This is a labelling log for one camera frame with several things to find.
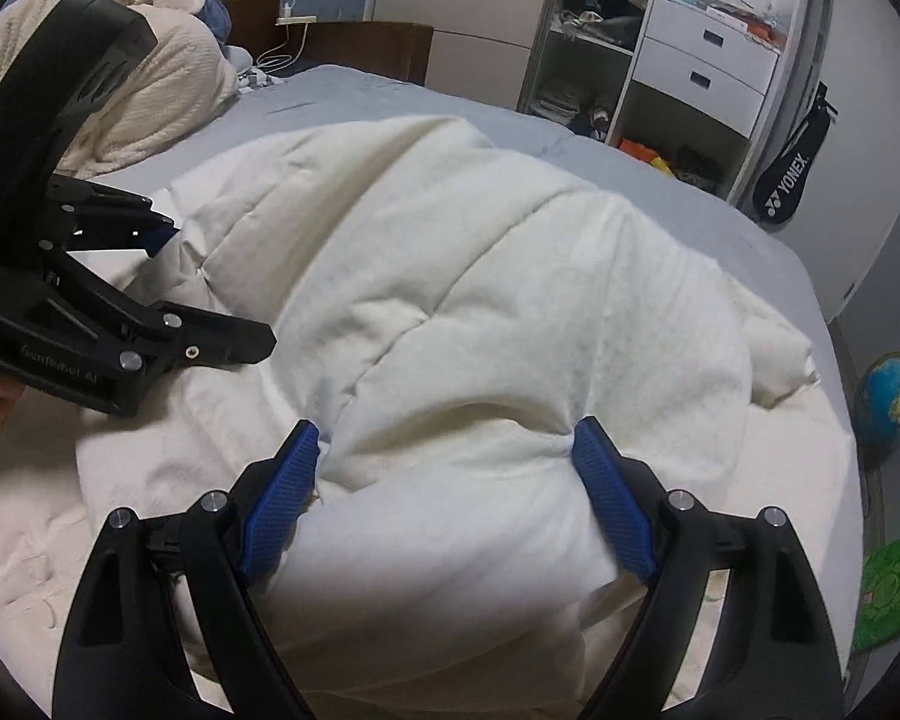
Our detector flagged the orange packets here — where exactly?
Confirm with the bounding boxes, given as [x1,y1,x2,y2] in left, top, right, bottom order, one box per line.
[617,137,677,177]

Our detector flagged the blue globe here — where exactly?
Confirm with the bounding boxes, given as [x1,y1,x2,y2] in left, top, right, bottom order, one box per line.
[853,350,900,460]

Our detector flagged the white drawer cabinet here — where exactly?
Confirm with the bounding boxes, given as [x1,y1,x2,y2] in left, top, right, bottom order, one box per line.
[630,0,790,142]

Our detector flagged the cream fleece blanket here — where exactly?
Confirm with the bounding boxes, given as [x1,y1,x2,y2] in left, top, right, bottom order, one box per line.
[0,0,242,175]

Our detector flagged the grey door frame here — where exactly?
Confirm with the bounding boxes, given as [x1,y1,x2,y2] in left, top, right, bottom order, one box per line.
[724,0,837,203]

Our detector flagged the black racket bag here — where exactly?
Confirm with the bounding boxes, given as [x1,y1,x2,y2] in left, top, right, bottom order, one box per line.
[751,81,842,226]

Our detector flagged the bed with grey-blue sheet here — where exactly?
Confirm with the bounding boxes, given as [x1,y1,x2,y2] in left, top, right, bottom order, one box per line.
[60,64,860,421]

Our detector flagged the folded clothes stack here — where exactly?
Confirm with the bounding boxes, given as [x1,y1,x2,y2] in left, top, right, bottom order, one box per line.
[534,81,587,122]

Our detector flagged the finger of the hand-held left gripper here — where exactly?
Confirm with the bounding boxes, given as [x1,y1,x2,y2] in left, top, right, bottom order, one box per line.
[45,172,179,257]
[120,300,278,374]

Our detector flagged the brown wooden headboard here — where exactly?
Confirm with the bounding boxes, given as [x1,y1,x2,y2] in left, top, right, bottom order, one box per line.
[221,0,436,85]

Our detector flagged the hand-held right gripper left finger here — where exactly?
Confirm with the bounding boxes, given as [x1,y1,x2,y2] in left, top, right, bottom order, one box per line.
[52,420,321,720]

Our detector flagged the green printed bag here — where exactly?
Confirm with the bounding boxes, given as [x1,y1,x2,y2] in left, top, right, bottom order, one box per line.
[850,523,900,655]

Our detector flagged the cream cloth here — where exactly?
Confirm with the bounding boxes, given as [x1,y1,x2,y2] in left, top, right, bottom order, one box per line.
[0,114,857,720]

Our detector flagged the blue pillow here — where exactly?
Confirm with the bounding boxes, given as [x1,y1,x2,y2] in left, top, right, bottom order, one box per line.
[197,0,235,44]

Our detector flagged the white cable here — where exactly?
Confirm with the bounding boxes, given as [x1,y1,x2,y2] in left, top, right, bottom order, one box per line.
[253,21,310,74]

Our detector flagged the beige wardrobe door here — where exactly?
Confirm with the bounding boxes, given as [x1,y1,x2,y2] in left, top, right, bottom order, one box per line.
[370,0,565,112]

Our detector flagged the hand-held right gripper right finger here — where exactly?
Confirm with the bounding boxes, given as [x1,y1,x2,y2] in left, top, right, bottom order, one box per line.
[571,415,846,720]

